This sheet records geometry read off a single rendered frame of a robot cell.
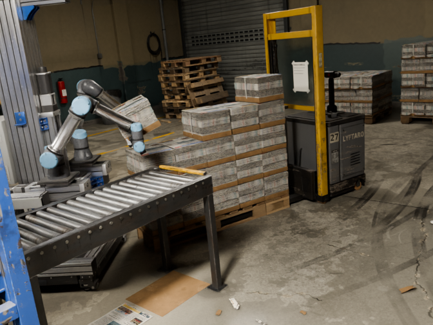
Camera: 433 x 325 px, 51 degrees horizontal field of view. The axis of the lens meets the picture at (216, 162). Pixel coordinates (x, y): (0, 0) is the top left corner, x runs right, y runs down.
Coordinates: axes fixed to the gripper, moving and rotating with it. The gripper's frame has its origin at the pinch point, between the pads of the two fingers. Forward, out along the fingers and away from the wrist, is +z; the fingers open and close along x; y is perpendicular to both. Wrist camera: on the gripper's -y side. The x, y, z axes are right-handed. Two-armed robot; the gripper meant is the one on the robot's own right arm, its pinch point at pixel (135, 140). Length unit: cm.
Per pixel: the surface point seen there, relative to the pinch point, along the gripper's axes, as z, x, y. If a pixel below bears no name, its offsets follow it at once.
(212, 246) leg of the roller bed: -65, -10, -73
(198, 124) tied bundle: 31, -53, -20
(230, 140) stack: 34, -72, -47
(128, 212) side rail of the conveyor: -100, 23, -11
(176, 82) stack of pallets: 663, -147, -72
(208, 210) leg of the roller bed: -65, -18, -50
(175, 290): -54, 27, -94
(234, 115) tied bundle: 36, -85, -29
